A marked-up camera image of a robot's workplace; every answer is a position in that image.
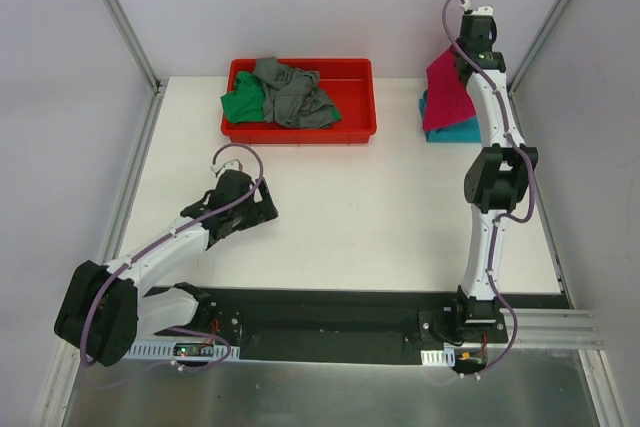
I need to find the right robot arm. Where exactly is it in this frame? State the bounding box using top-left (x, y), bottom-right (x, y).
top-left (450, 6), bottom-right (538, 342)

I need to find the right aluminium frame post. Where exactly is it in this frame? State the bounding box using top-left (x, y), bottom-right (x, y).
top-left (507, 0), bottom-right (573, 97)

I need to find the magenta t shirt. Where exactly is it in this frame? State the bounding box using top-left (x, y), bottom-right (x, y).
top-left (423, 47), bottom-right (476, 131)

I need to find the white cable duct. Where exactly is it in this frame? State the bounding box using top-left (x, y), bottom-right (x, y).
top-left (420, 349), bottom-right (456, 368)
top-left (124, 340), bottom-right (240, 362)

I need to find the grey t shirt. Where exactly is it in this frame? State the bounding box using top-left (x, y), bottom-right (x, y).
top-left (253, 57), bottom-right (342, 130)

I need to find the aluminium front rail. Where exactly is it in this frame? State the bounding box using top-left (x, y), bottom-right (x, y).
top-left (514, 308), bottom-right (604, 350)

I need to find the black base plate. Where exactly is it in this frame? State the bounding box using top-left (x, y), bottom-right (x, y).
top-left (134, 282), bottom-right (509, 366)

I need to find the right white cable duct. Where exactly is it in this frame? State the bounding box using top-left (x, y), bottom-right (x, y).
top-left (420, 349), bottom-right (456, 368)

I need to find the left white cable duct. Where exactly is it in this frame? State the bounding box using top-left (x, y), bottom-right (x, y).
top-left (124, 340), bottom-right (240, 362)

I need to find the aluminium frame post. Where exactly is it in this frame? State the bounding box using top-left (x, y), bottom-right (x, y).
top-left (507, 0), bottom-right (573, 97)
top-left (74, 0), bottom-right (169, 96)

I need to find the green t shirt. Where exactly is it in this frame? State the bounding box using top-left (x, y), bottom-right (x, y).
top-left (221, 71), bottom-right (265, 124)

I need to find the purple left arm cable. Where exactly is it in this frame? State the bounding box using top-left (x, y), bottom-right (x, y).
top-left (77, 144), bottom-right (266, 391)

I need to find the left aluminium frame post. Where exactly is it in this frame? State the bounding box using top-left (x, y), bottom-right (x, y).
top-left (74, 0), bottom-right (169, 96)

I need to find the folded teal t shirt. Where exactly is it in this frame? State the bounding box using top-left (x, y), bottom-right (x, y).
top-left (419, 89), bottom-right (481, 144)

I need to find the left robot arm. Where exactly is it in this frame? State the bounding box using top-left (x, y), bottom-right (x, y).
top-left (54, 169), bottom-right (278, 367)

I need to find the red plastic bin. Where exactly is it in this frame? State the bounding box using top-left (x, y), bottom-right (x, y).
top-left (220, 58), bottom-right (377, 145)

